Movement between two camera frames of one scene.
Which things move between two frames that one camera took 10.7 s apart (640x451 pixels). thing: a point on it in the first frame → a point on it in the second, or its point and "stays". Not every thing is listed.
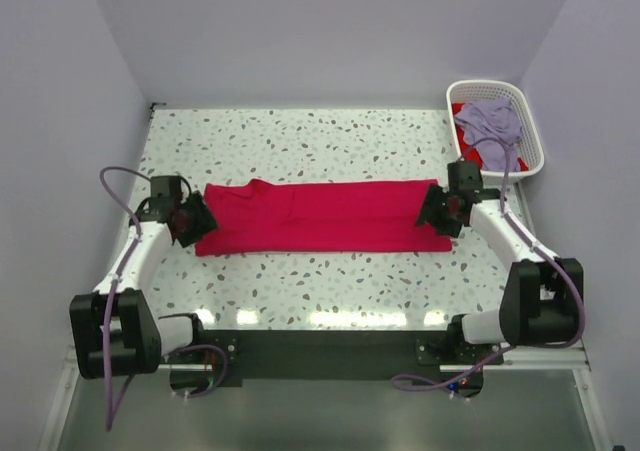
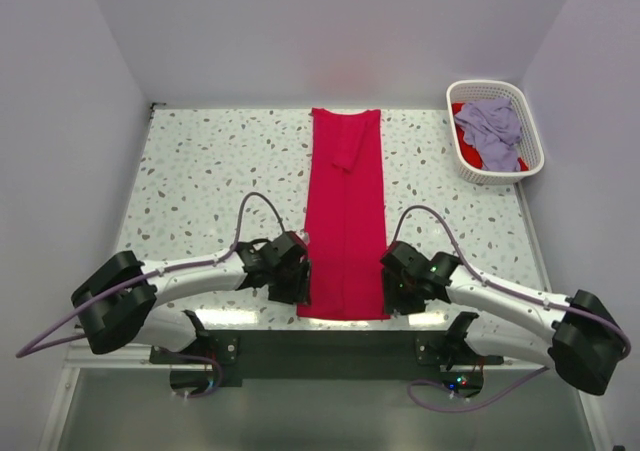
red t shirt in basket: x=471 y=152 stays
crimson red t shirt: x=257 y=216 → x=345 y=217
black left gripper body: x=197 y=219 → x=289 y=284
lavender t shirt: x=492 y=119 stays
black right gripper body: x=436 y=211 → x=398 y=294
